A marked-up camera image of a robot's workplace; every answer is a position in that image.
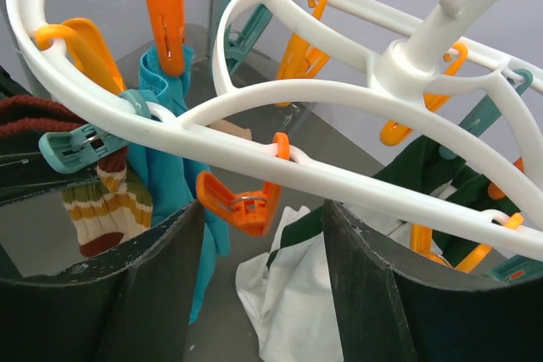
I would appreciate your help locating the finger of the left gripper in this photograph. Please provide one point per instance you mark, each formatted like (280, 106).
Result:
(26, 174)

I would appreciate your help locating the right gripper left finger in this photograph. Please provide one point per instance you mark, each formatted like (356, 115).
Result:
(130, 303)

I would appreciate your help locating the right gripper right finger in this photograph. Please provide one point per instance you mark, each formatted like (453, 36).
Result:
(394, 305)

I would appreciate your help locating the striped sock red cuff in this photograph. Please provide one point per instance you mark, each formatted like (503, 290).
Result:
(105, 213)

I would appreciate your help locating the blue cloth garment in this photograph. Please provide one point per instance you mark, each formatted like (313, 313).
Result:
(171, 179)

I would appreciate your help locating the teal clothespin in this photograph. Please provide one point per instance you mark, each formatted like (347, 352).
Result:
(71, 151)

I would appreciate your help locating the white and green shirt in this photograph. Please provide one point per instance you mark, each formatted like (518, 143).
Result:
(287, 292)

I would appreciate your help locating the yellow orange clothespin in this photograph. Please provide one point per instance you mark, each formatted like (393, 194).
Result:
(88, 49)

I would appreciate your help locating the orange lower clothespin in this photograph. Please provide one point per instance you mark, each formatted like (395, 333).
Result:
(251, 212)

